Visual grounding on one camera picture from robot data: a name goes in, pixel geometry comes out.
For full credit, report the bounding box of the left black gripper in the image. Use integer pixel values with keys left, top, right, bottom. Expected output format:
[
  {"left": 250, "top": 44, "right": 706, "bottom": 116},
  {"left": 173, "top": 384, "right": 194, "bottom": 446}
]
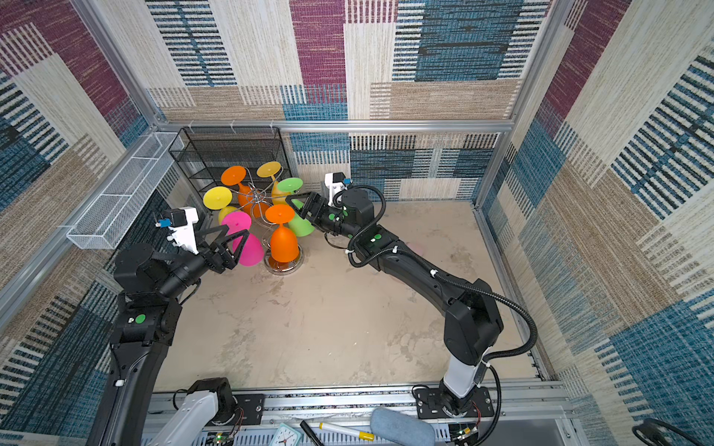
[{"left": 157, "top": 223, "right": 248, "bottom": 303}]

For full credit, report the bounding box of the pink wine glass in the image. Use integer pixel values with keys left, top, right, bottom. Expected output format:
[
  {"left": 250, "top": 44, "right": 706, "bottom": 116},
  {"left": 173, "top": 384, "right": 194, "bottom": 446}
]
[{"left": 222, "top": 211, "right": 264, "bottom": 267}]

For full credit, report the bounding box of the chrome wine glass rack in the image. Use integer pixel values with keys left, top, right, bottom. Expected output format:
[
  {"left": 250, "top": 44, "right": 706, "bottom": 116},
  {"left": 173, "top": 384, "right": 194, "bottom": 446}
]
[{"left": 248, "top": 178, "right": 303, "bottom": 274}]

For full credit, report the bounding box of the orange front wine glass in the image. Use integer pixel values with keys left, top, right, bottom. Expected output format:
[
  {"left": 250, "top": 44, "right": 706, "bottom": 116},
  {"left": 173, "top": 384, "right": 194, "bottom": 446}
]
[{"left": 266, "top": 204, "right": 299, "bottom": 263}]

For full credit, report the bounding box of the orange wine glass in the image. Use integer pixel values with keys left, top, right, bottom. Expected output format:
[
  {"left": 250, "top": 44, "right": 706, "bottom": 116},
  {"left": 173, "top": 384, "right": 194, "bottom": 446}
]
[
  {"left": 221, "top": 165, "right": 270, "bottom": 220},
  {"left": 266, "top": 204, "right": 299, "bottom": 263}
]

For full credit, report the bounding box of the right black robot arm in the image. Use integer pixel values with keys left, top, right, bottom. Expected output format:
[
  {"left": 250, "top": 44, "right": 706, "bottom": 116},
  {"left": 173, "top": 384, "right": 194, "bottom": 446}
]
[{"left": 286, "top": 185, "right": 538, "bottom": 417}]

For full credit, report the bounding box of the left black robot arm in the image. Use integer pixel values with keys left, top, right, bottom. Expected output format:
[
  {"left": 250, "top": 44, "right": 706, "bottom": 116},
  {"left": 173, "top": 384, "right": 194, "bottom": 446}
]
[{"left": 87, "top": 226, "right": 249, "bottom": 445}]

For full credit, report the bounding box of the green wine glass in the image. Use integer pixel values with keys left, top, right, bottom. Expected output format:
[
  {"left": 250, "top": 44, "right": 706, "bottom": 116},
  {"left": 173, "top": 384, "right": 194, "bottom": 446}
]
[{"left": 277, "top": 178, "right": 314, "bottom": 238}]

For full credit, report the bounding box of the orange back wine glass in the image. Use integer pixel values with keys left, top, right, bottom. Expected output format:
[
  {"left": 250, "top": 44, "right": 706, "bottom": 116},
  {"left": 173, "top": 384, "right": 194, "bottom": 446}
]
[{"left": 221, "top": 165, "right": 270, "bottom": 220}]

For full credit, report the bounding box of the amber yellow wine glass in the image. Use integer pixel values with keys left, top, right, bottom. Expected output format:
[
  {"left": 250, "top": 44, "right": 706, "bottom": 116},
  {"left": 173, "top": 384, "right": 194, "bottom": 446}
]
[{"left": 257, "top": 161, "right": 287, "bottom": 204}]

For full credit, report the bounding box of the pink glasses case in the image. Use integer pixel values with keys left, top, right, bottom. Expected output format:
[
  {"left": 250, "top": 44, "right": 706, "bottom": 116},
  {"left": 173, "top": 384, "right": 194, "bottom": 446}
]
[{"left": 406, "top": 242, "right": 425, "bottom": 256}]

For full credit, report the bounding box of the teal alarm clock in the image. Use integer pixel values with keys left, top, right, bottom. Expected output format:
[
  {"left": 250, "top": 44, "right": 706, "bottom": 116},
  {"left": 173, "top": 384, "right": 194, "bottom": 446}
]
[{"left": 269, "top": 424, "right": 303, "bottom": 446}]

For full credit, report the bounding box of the black pen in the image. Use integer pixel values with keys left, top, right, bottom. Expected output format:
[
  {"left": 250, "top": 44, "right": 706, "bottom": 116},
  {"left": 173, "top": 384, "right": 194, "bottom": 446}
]
[{"left": 299, "top": 420, "right": 325, "bottom": 446}]

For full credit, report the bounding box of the yellow white marker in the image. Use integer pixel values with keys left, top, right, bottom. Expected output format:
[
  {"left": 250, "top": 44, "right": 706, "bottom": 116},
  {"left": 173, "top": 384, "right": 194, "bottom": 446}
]
[{"left": 319, "top": 423, "right": 376, "bottom": 442}]

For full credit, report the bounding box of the blue grey cloth pouch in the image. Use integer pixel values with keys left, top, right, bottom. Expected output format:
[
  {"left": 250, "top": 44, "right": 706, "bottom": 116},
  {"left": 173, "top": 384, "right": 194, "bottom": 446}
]
[{"left": 370, "top": 408, "right": 436, "bottom": 446}]

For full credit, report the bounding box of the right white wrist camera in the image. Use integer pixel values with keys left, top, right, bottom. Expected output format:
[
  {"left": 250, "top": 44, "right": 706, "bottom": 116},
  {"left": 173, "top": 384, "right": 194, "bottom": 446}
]
[{"left": 322, "top": 172, "right": 351, "bottom": 206}]

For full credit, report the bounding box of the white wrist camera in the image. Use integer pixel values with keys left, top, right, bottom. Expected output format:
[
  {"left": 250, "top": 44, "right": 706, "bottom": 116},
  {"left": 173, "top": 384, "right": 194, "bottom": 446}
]
[
  {"left": 154, "top": 206, "right": 199, "bottom": 255},
  {"left": 322, "top": 172, "right": 351, "bottom": 206}
]

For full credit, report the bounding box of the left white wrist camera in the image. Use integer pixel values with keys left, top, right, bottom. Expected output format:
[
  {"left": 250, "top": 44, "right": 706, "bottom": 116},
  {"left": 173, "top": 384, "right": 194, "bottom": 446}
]
[{"left": 154, "top": 206, "right": 199, "bottom": 255}]

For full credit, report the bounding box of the black wire shelf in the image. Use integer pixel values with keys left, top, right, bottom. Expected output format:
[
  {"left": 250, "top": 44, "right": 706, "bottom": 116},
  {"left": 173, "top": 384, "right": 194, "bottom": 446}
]
[{"left": 168, "top": 126, "right": 293, "bottom": 195}]

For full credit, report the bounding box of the white mesh wall basket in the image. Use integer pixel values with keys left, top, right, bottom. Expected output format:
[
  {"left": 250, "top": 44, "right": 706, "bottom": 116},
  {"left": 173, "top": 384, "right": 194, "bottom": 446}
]
[{"left": 67, "top": 132, "right": 177, "bottom": 250}]

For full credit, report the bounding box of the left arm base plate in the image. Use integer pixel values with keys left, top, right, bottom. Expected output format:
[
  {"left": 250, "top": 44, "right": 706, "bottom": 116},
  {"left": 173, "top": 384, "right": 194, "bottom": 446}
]
[{"left": 225, "top": 393, "right": 266, "bottom": 427}]

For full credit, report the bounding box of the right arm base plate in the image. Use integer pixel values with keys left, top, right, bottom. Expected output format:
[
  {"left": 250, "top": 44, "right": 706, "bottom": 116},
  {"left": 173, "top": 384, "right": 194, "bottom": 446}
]
[{"left": 411, "top": 385, "right": 496, "bottom": 420}]

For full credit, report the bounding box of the black cable corner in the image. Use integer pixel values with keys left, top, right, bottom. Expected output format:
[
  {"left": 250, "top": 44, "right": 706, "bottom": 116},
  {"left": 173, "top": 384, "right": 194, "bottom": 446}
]
[{"left": 631, "top": 418, "right": 704, "bottom": 446}]

